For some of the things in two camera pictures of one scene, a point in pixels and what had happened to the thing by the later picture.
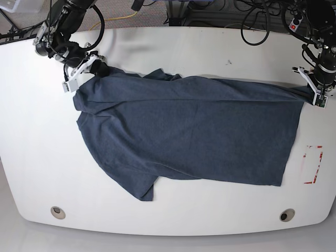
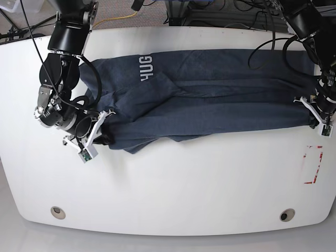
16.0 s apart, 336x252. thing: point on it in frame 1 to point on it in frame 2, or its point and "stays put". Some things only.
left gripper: (75, 56) to (72, 120)
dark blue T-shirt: (161, 126) to (154, 97)
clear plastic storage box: (22, 6) stays put
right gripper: (324, 76) to (325, 105)
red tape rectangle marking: (317, 170) stays put
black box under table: (177, 21) stays put
